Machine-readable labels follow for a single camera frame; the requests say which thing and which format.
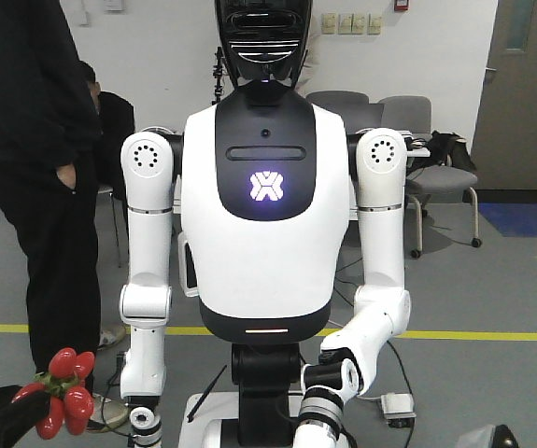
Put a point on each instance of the white humanoid robot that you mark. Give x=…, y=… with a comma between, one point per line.
x=294, y=231

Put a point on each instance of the standing person in black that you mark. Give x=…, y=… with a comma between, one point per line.
x=48, y=186

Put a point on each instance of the grey office chair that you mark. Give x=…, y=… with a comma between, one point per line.
x=447, y=169

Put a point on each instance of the grey door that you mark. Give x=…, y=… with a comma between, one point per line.
x=504, y=146

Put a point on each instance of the seated person in black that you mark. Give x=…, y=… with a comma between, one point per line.
x=116, y=116

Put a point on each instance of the red cherry tomato bunch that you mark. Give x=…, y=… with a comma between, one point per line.
x=70, y=403

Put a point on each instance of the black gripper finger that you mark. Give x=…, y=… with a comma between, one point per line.
x=19, y=417

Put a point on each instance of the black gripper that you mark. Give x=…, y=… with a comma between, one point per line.
x=488, y=436

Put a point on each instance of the blue floor mat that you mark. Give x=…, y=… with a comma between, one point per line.
x=511, y=219

